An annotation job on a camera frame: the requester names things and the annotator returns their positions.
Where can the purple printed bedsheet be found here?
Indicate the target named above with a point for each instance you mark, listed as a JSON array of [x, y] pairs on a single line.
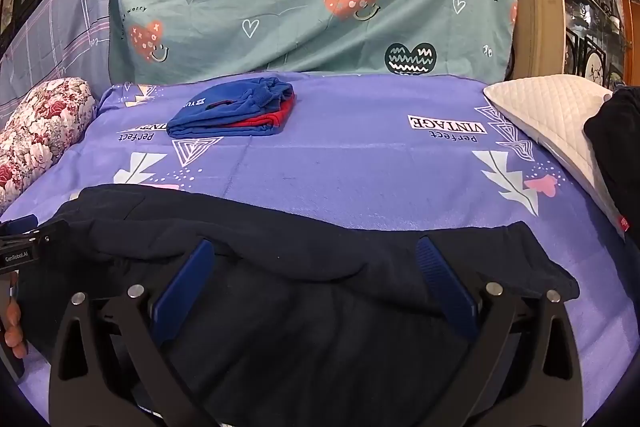
[[350, 162]]

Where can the white quilted pillow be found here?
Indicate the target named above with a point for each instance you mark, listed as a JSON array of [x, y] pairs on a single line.
[[545, 112]]

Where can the folded blue and red pants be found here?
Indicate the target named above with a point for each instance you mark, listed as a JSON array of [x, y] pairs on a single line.
[[225, 107]]

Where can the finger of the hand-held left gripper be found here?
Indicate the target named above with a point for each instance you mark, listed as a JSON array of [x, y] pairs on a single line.
[[22, 223]]

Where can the person's left hand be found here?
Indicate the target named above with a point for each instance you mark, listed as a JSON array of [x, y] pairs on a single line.
[[12, 329]]

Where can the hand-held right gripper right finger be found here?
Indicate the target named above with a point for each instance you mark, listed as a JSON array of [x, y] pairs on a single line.
[[445, 289]]

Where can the floral bolster pillow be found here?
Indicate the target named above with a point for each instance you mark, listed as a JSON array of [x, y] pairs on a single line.
[[45, 132]]

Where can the grey plaid sheet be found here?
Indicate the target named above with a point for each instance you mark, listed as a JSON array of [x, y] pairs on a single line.
[[60, 37]]

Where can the dark navy pants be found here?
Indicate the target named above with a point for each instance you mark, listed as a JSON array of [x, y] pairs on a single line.
[[300, 307]]

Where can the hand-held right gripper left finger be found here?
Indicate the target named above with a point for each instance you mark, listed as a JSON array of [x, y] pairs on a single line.
[[182, 292]]

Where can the black cloth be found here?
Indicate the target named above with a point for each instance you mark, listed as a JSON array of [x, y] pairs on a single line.
[[617, 147]]

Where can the decorative white plate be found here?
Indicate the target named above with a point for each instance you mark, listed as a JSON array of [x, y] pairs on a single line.
[[595, 68]]

